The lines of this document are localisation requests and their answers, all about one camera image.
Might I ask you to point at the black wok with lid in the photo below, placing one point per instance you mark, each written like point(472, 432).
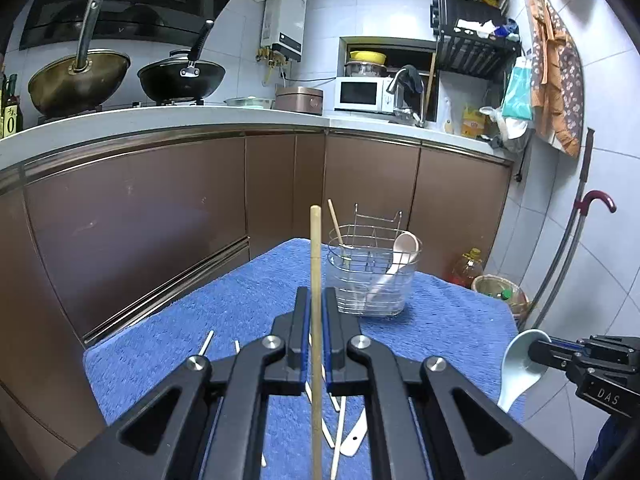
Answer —
point(180, 80)

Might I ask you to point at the pale green bowl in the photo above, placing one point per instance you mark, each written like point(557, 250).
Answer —
point(250, 102)

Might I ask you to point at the white kitchen countertop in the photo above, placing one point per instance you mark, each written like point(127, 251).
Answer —
point(150, 120)

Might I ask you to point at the white plastic bag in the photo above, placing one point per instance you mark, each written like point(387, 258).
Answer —
point(510, 132)

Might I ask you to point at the white plastic spoon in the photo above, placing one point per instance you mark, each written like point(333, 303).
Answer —
point(406, 247)

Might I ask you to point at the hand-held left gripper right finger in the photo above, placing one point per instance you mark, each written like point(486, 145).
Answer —
point(330, 320)

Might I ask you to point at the white microwave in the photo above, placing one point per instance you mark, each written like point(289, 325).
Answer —
point(360, 94)

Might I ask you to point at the black range hood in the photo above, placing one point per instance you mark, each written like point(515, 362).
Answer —
point(125, 25)

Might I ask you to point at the gas stove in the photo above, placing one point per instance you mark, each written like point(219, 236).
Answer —
point(120, 107)

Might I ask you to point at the tan wooden chopstick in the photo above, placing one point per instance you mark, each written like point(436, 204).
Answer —
point(334, 222)
point(315, 260)

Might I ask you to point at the white water heater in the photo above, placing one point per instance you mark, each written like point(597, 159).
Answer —
point(284, 25)

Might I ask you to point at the yellow packet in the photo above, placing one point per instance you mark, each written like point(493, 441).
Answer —
point(472, 122)

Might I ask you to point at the grey pole with maroon grip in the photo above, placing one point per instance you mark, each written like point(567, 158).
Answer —
point(589, 160)

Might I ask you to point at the brown rice cooker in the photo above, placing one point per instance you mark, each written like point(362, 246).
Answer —
point(299, 100)

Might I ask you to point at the cooking oil bottle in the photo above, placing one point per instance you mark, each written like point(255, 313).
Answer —
point(466, 270)

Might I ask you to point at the blue fluffy towel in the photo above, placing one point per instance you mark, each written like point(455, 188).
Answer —
point(225, 300)

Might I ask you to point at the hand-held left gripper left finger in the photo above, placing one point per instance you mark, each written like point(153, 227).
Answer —
point(303, 320)

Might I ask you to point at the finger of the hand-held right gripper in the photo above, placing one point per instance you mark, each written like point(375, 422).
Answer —
point(547, 352)

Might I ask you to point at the orange floral apron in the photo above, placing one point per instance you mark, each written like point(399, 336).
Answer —
point(560, 85)

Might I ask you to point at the black dish rack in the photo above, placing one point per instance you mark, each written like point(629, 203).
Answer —
point(470, 52)

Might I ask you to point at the person's right forearm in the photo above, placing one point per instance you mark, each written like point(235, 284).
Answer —
point(607, 445)

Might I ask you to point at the brown kitchen cabinets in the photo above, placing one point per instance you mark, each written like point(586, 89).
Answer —
point(150, 220)

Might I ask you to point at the oil bottle with yellow label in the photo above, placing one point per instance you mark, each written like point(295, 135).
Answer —
point(10, 115)

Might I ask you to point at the black wall plug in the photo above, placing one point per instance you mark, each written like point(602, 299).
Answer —
point(519, 176)

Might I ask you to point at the teal plastic bag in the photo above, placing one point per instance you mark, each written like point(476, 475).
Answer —
point(517, 92)

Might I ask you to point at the light blue ceramic spoon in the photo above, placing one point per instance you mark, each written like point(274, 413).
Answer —
point(520, 360)

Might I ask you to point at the yellow bowl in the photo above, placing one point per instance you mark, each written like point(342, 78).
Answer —
point(367, 56)

